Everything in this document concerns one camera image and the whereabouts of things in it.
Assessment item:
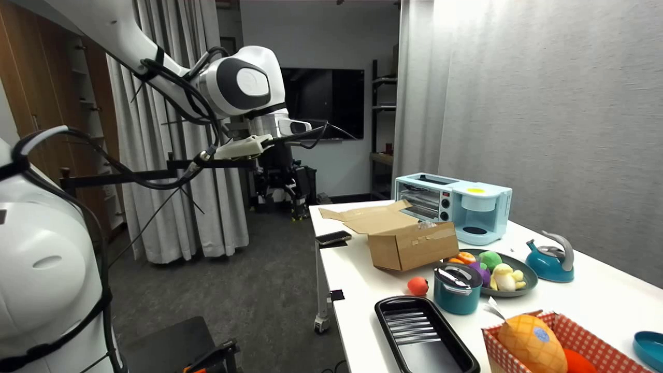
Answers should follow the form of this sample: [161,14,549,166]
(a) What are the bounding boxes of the purple eggplant plushie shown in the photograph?
[469,262,491,286]

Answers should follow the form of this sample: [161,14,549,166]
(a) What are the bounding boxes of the brown cardboard box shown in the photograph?
[321,202,458,271]

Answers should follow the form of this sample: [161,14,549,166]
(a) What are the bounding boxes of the yellow banana plushie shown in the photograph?
[488,264,526,293]

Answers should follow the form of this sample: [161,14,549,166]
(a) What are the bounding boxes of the red tomato plushie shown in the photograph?
[407,275,428,296]

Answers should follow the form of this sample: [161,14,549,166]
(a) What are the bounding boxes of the grey curtain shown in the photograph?
[107,0,249,266]

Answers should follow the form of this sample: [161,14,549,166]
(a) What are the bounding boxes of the teal toy kettle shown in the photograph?
[526,231,574,284]

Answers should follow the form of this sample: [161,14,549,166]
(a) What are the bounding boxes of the green plushie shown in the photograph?
[479,251,501,270]

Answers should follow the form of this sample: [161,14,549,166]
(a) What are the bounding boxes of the light blue toy toaster oven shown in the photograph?
[394,173,512,246]

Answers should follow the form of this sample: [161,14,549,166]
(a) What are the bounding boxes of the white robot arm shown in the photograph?
[0,0,311,373]

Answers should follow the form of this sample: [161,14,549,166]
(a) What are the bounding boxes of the teal pot with lid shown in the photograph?
[433,264,481,316]

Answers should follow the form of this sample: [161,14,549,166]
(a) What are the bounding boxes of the dark plate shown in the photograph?
[449,250,539,298]

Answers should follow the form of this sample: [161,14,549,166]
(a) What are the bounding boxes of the orange fruit plushie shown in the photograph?
[448,251,476,266]

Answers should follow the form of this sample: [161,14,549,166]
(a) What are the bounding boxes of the black wall monitor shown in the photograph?
[281,69,364,139]

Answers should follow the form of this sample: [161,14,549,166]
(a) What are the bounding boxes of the yellow pineapple plushie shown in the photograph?
[496,316,567,373]

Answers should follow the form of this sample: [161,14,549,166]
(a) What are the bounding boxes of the black ridged tray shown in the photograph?
[375,296,481,373]

